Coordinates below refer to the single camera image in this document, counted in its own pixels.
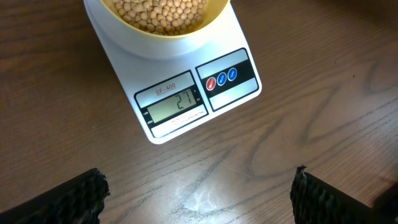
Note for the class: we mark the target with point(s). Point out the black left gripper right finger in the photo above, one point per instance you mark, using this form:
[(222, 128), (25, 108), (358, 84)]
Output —
[(315, 201)]

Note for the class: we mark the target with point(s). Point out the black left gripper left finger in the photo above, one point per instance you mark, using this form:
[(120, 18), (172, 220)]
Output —
[(78, 200)]

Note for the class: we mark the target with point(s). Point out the beans in yellow bowl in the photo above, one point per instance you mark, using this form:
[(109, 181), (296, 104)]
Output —
[(162, 17)]

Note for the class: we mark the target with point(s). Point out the white digital kitchen scale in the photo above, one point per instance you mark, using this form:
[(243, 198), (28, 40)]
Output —
[(174, 86)]

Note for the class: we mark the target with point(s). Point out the yellow plastic bowl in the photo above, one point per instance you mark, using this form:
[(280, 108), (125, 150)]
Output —
[(213, 10)]

